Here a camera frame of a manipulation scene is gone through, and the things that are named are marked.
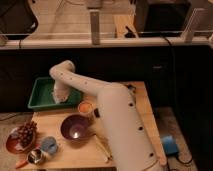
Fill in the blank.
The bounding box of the green plastic tray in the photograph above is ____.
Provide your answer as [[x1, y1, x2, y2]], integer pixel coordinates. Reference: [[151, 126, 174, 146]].
[[28, 77, 83, 111]]

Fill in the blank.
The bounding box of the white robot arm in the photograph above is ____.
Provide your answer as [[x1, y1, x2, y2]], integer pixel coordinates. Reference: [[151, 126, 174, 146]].
[[49, 60, 163, 171]]

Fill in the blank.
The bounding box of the black small block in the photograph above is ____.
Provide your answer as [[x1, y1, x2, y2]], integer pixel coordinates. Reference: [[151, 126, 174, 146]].
[[94, 108, 100, 118]]

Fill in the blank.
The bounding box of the orange cup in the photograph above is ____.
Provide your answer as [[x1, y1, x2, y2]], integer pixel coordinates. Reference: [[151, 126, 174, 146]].
[[78, 101, 93, 117]]

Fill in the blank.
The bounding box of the purple bowl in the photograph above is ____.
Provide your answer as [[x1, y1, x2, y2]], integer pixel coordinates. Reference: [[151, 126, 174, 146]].
[[60, 114, 90, 140]]

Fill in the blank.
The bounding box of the yellow wooden stick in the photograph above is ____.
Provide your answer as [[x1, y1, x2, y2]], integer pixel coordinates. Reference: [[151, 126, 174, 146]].
[[93, 134, 111, 163]]

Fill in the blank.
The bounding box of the black monitor box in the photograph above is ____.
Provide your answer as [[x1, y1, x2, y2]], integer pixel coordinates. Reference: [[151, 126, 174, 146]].
[[133, 0, 191, 35]]

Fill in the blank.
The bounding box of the blue cylinder on floor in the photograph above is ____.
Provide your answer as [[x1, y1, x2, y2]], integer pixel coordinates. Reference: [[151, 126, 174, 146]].
[[161, 135, 179, 156]]

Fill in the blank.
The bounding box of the bunch of dark grapes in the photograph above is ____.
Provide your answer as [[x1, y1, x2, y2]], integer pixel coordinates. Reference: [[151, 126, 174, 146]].
[[18, 121, 37, 148]]

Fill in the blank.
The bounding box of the small metal pot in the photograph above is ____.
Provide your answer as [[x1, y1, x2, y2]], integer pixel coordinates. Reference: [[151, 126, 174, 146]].
[[15, 148, 45, 169]]

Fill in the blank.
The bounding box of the red plate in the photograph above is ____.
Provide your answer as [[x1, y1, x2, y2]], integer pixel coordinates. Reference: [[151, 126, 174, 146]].
[[6, 127, 36, 154]]

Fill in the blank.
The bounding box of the black office chair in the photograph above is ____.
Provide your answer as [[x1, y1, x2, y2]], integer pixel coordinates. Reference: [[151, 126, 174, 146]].
[[0, 0, 39, 36]]

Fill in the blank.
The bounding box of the white horizontal rail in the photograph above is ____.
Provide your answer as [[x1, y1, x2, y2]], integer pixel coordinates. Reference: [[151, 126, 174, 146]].
[[0, 37, 211, 51]]

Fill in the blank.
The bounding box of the grey vertical post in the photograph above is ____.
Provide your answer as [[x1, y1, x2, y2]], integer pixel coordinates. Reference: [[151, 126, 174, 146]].
[[90, 10, 100, 45]]

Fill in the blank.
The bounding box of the black cable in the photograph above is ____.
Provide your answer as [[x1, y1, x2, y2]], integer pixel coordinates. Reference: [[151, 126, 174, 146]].
[[161, 35, 194, 166]]

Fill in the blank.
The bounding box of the white slanted bracket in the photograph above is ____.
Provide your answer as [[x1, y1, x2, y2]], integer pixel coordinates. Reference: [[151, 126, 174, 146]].
[[181, 8, 205, 43]]

